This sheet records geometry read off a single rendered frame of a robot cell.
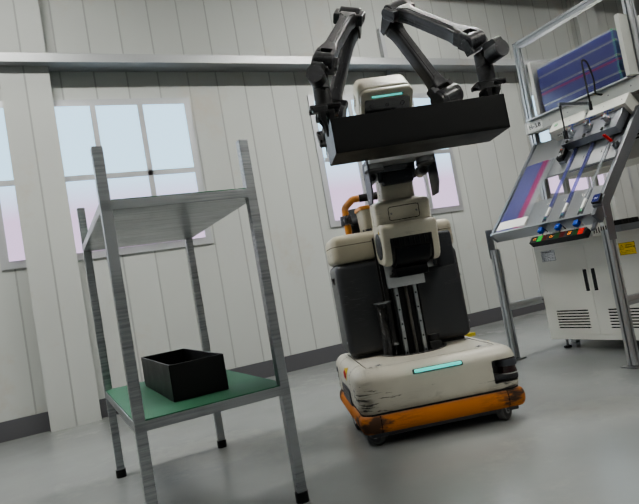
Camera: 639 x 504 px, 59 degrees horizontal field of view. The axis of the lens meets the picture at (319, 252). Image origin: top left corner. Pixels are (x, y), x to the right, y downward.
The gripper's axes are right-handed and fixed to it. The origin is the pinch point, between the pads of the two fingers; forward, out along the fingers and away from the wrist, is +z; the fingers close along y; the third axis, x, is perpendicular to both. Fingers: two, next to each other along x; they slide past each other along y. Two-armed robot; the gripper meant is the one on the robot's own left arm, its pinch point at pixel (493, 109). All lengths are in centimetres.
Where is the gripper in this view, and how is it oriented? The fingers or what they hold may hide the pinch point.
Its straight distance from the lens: 205.6
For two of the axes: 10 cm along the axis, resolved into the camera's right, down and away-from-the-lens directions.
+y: 9.8, -1.7, 1.0
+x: -0.9, 0.8, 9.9
